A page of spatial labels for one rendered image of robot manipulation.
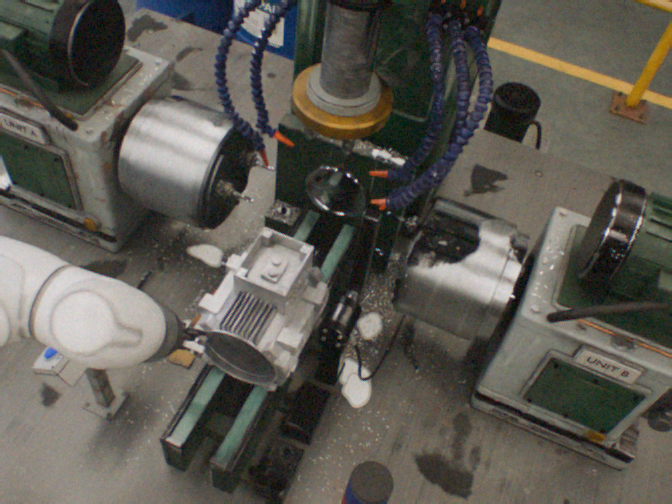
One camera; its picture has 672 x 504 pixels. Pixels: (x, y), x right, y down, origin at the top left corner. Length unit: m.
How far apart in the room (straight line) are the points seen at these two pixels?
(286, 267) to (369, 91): 0.34
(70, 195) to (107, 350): 0.83
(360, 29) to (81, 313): 0.61
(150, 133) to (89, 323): 0.70
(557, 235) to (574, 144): 2.08
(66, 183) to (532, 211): 1.15
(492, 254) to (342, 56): 0.45
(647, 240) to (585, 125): 2.40
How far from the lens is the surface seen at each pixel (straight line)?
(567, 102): 3.66
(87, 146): 1.45
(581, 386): 1.36
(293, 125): 1.47
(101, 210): 1.60
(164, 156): 1.42
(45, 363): 1.26
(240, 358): 1.36
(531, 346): 1.32
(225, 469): 1.29
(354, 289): 1.34
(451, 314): 1.32
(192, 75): 2.13
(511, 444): 1.53
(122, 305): 0.82
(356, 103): 1.21
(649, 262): 1.19
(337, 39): 1.15
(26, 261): 0.91
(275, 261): 1.24
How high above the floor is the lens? 2.14
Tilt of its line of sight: 52 degrees down
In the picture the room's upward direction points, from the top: 10 degrees clockwise
